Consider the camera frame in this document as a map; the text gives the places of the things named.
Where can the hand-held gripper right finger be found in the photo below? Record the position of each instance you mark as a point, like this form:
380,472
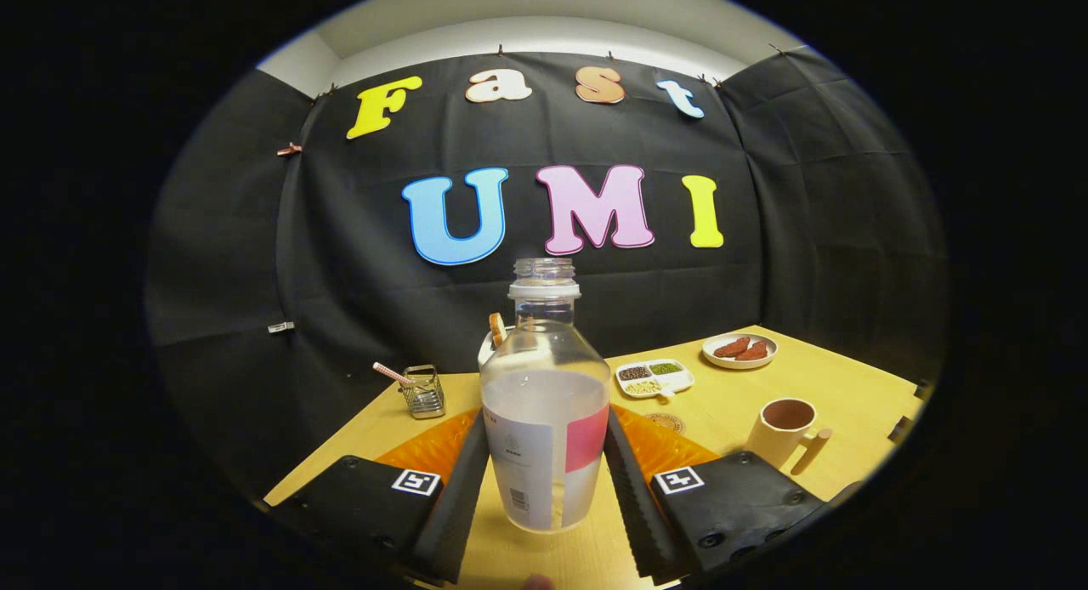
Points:
633,505

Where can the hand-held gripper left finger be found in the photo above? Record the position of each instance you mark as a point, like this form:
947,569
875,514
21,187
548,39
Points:
463,505

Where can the round brown coaster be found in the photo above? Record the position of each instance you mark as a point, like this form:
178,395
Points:
664,422

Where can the clear juice bottle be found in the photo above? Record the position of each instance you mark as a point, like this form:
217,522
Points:
544,420

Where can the white divided grain dish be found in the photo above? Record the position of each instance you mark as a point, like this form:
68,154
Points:
654,379

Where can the wooden table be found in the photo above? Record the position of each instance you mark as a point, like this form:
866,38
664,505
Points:
722,394

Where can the pink striped straw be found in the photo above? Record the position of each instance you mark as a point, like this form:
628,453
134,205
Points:
391,373

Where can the white toaster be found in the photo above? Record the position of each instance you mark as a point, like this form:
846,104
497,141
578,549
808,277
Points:
486,352

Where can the white round plate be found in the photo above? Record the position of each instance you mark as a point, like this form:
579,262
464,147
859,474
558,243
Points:
739,360

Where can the reddish brown meat piece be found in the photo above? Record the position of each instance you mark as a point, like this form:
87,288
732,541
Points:
753,351
731,347

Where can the black backdrop cloth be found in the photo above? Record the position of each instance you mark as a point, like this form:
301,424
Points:
340,301

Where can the silver clip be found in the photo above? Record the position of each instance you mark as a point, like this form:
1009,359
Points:
280,327

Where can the copper clip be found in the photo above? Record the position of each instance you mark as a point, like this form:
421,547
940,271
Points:
289,150

